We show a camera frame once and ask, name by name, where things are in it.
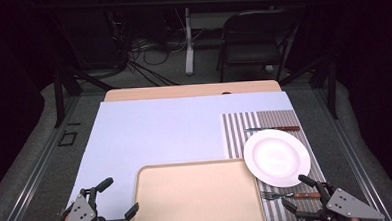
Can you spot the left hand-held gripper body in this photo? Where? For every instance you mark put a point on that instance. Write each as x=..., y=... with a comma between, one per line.
x=77, y=214

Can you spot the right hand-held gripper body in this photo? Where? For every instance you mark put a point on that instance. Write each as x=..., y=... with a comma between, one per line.
x=350, y=206

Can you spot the white plate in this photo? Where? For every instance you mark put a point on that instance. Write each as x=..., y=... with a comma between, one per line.
x=276, y=158

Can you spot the beige tray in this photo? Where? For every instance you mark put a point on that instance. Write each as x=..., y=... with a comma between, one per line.
x=197, y=197

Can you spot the person's right hand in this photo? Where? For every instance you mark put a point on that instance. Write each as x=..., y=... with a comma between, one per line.
x=353, y=220

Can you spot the light blue table sheet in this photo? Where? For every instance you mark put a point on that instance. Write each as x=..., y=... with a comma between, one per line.
x=158, y=132

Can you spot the striped placemat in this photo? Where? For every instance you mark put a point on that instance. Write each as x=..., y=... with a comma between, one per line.
x=235, y=135

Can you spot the black metal stand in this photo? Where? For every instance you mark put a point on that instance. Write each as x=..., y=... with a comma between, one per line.
x=332, y=91
x=59, y=96

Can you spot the black folding chair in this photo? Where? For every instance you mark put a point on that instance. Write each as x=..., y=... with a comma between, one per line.
x=248, y=54

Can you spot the white-legged desk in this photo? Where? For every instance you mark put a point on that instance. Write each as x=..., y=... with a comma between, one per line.
x=188, y=40

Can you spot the metal floor rail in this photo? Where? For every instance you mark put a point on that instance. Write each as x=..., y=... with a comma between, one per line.
x=349, y=157
x=36, y=177

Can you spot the black floor outlet frame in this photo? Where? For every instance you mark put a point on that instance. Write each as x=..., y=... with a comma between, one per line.
x=62, y=139

